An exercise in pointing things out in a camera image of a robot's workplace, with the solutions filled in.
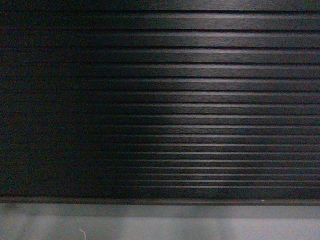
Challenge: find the black slatted checkout counter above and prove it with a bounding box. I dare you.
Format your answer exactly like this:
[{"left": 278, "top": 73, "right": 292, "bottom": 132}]
[{"left": 0, "top": 0, "right": 320, "bottom": 215}]

